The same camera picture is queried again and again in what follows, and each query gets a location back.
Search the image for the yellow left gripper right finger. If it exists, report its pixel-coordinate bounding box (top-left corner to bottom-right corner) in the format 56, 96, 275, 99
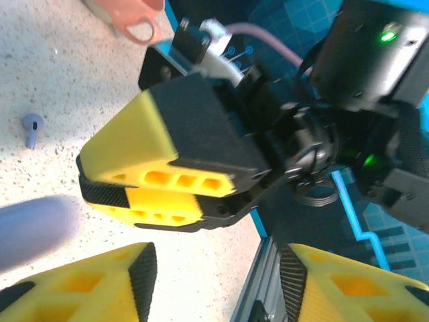
279, 241, 429, 322

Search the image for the purple earbud charging case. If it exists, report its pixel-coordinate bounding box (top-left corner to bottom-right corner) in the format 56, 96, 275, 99
0, 196, 81, 274

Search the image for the aluminium side rail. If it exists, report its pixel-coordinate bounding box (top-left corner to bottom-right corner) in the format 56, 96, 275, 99
229, 234, 286, 322

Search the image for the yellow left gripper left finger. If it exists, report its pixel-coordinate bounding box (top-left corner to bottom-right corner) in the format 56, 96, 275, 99
0, 241, 158, 322

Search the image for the purple wireless earbud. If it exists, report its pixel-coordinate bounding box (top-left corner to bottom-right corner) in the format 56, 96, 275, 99
20, 113, 45, 150

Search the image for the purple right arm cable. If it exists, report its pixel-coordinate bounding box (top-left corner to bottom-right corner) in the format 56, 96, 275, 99
227, 22, 314, 76

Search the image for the pink speckled ceramic mug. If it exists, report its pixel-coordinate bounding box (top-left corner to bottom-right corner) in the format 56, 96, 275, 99
82, 0, 166, 45

